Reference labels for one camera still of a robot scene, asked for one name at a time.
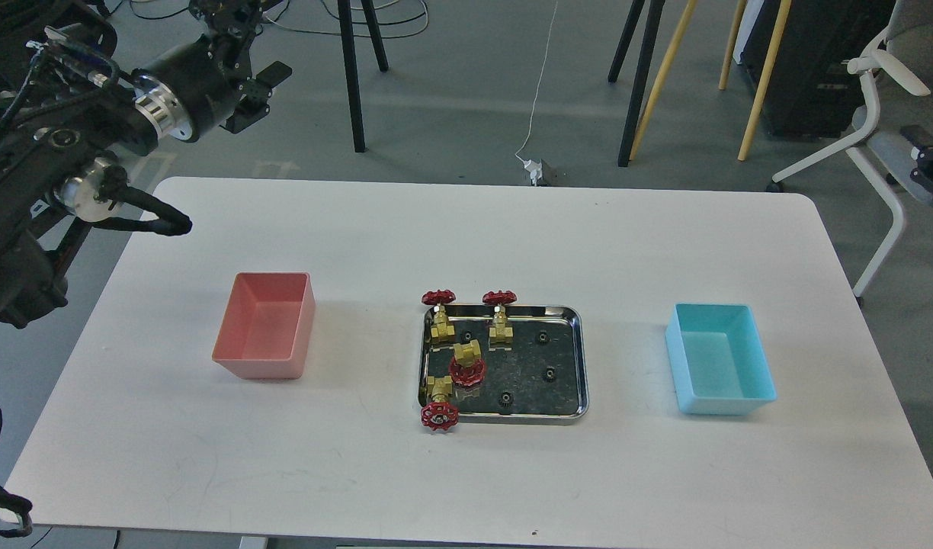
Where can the black tripod legs left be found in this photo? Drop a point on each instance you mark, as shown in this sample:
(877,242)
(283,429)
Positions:
(350,62)

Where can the pink plastic box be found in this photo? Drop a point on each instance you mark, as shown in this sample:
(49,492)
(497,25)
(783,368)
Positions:
(266,327)

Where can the blue plastic box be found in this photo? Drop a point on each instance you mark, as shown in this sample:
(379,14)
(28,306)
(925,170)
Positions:
(717,359)

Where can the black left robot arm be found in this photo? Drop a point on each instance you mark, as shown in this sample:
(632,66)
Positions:
(64,102)

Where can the black cabinet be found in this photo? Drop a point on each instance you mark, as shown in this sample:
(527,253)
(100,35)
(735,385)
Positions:
(810,93)

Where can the black stand legs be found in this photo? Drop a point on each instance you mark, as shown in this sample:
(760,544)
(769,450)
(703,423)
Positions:
(643,65)

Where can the white power adapter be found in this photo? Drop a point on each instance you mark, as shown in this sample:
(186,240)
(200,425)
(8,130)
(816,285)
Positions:
(540,173)

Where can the brass valve bottom left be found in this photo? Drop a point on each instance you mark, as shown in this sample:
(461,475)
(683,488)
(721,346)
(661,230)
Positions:
(439,413)

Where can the brass valve top left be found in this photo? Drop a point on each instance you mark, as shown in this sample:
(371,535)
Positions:
(441,330)

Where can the white office chair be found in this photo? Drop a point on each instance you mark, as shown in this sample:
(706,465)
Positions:
(895,71)

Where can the brass valve red handwheel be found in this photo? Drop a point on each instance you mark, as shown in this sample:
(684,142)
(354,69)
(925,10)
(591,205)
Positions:
(467,367)

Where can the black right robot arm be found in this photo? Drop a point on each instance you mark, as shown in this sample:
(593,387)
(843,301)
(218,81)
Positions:
(919,182)

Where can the brass valve top middle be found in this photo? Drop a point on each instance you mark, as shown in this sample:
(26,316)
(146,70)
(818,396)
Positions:
(500,331)

